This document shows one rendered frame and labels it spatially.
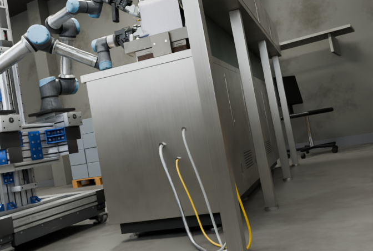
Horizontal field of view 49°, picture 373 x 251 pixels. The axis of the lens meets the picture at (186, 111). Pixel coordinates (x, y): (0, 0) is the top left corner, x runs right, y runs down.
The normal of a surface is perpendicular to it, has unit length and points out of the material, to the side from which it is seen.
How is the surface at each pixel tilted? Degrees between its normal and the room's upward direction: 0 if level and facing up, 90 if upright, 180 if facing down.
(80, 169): 90
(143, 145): 90
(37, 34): 86
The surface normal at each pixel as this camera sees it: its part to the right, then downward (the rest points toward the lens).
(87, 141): -0.50, 0.04
